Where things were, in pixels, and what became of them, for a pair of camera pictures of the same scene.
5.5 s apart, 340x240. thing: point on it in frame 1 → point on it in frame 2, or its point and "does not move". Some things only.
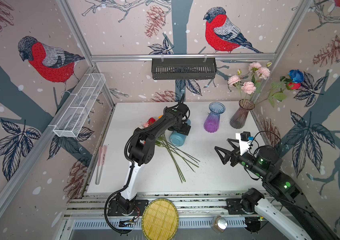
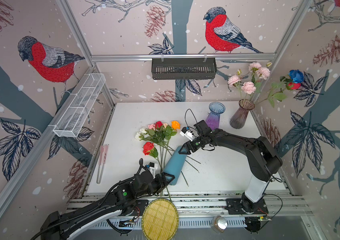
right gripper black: [235, 155] → [186, 145]
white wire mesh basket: [72, 119] does not move
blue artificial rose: [296, 76] does not move
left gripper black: [183, 130] → [162, 183]
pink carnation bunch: [246, 87] does not move
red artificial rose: [276, 91] does not move
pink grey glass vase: [238, 119] does not move
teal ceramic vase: [177, 139] → [175, 164]
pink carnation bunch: [258, 72] does not move
